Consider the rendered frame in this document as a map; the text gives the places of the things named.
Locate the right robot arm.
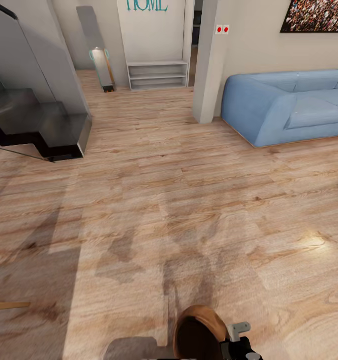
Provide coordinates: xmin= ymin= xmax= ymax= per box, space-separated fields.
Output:
xmin=220 ymin=321 xmax=263 ymax=360

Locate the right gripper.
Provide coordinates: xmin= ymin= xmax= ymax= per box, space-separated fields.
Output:
xmin=220 ymin=336 xmax=251 ymax=360

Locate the trash can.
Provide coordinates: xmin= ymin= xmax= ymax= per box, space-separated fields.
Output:
xmin=173 ymin=304 xmax=230 ymax=360

